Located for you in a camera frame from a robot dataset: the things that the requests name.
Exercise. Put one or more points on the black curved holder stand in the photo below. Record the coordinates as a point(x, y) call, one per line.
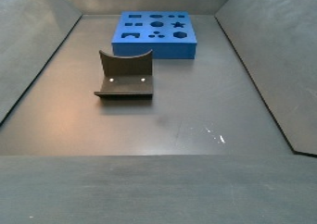
point(129, 75)

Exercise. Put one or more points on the blue shape-sorter block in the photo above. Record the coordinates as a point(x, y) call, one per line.
point(160, 31)

